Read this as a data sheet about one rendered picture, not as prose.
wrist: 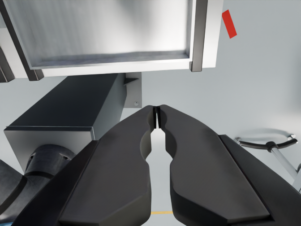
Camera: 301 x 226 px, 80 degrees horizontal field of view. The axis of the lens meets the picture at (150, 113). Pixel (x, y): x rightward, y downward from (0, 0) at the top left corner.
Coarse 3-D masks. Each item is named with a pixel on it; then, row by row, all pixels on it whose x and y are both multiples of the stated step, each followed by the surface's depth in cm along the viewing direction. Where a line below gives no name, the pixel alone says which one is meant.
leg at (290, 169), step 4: (272, 148) 138; (276, 148) 136; (272, 152) 137; (276, 152) 133; (280, 152) 133; (276, 156) 132; (280, 156) 130; (284, 156) 130; (280, 160) 128; (284, 160) 126; (284, 164) 125; (288, 164) 123; (288, 168) 121; (292, 168) 120; (288, 172) 121; (292, 172) 118; (296, 172) 117; (292, 176) 117; (296, 176) 115
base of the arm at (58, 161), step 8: (48, 144) 53; (40, 152) 51; (48, 152) 51; (56, 152) 51; (64, 152) 53; (72, 152) 55; (32, 160) 50; (40, 160) 49; (48, 160) 50; (56, 160) 50; (64, 160) 53; (32, 168) 48; (40, 168) 48; (48, 168) 48; (56, 168) 49; (48, 176) 47
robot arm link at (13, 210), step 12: (24, 180) 41; (36, 180) 45; (48, 180) 46; (12, 192) 38; (24, 192) 39; (36, 192) 42; (12, 204) 37; (24, 204) 39; (0, 216) 36; (12, 216) 37
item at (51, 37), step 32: (32, 0) 27; (64, 0) 27; (96, 0) 27; (128, 0) 27; (160, 0) 27; (192, 0) 25; (32, 32) 29; (64, 32) 29; (96, 32) 29; (128, 32) 29; (160, 32) 29; (192, 32) 26; (32, 64) 29; (64, 64) 29; (96, 64) 29; (128, 64) 29
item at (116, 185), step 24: (144, 120) 10; (120, 144) 8; (144, 144) 9; (96, 168) 7; (120, 168) 7; (144, 168) 7; (96, 192) 6; (120, 192) 6; (144, 192) 6; (72, 216) 6; (96, 216) 5; (120, 216) 6; (144, 216) 7
